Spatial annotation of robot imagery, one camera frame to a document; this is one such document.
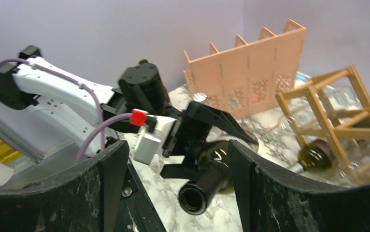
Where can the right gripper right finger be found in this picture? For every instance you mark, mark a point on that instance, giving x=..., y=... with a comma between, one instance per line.
x=271, y=198

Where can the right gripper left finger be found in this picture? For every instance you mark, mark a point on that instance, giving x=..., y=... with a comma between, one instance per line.
x=81, y=198

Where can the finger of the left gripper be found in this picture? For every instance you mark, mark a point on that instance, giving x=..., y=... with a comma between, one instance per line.
x=187, y=169
x=225, y=122

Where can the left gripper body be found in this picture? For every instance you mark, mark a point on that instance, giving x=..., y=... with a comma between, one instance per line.
x=193, y=124

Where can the green bottle white label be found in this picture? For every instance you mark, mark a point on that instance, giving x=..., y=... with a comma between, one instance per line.
x=213, y=175

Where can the green Primitivo wine bottle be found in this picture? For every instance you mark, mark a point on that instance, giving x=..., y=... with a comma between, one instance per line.
x=315, y=157

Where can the wooden wine rack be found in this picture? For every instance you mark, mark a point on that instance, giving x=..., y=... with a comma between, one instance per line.
x=350, y=139

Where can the clear bottle dark label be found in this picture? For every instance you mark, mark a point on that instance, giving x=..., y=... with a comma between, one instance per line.
x=200, y=97

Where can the clear square glass bottle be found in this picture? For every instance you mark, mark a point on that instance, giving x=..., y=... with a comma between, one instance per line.
x=298, y=117

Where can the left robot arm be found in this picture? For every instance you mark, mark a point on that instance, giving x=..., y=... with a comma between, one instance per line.
x=30, y=82

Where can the pink plastic organizer rack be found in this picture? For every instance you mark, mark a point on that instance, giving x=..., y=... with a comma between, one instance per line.
x=245, y=79

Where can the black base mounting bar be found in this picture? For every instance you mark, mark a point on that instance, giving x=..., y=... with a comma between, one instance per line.
x=136, y=212

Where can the yellow object outside table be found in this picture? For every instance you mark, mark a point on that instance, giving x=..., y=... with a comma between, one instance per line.
x=7, y=153

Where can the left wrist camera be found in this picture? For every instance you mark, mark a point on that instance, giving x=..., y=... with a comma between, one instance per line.
x=152, y=134

